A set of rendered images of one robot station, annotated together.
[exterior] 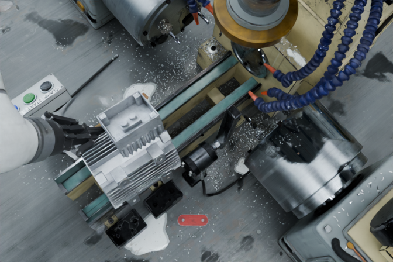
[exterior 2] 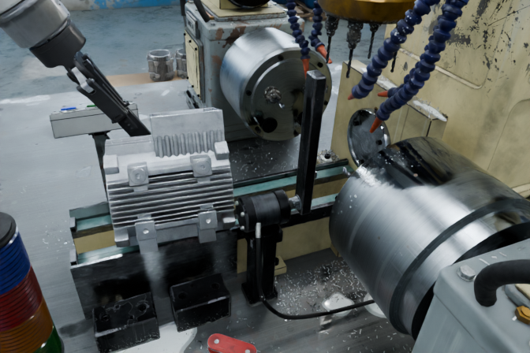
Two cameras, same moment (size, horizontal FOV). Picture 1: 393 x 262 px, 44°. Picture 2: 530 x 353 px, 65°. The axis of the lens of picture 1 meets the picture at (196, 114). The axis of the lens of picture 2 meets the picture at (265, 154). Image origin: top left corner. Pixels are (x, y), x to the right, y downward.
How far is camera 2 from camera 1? 0.81 m
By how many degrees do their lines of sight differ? 41
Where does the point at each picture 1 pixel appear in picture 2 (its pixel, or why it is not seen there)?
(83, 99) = not seen: hidden behind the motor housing
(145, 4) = (255, 57)
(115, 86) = not seen: hidden behind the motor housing
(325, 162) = (464, 188)
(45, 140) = (47, 2)
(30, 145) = not seen: outside the picture
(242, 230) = not seen: outside the picture
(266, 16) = not seen: outside the picture
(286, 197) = (389, 257)
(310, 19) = (449, 86)
